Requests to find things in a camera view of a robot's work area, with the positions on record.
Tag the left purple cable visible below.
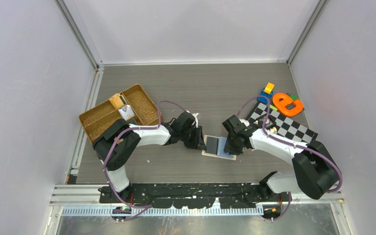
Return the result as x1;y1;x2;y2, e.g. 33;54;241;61
101;99;188;209

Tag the gold credit card in tray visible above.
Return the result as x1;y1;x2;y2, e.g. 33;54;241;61
108;93;128;110

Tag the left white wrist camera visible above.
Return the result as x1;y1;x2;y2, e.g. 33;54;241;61
191;113;200;127

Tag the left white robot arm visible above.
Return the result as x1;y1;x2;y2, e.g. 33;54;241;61
92;111;207;203

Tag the yellow toy block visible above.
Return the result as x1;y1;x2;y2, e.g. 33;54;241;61
263;82;275;94

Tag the blue toy block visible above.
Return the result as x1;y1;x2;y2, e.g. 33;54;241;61
257;91;274;105

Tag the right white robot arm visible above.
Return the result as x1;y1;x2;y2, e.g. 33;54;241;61
222;115;342;201

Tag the orange plastic letter toy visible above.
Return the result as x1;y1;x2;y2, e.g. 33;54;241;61
272;93;304;117

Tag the beige card holder wallet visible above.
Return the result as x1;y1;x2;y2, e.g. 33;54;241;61
201;135;236;161

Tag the lime green stick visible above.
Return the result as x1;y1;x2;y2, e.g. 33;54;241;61
269;105;278;111

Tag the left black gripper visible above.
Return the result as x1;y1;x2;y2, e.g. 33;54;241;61
180;125;206;150

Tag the woven wicker tray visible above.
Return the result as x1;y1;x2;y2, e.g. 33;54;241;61
79;84;164;143

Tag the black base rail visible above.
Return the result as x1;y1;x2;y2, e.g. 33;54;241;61
98;183;291;209

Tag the black white checkerboard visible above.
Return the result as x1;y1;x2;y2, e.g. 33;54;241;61
246;101;318;143

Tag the white credit card in tray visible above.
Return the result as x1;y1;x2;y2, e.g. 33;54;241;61
118;104;136;121

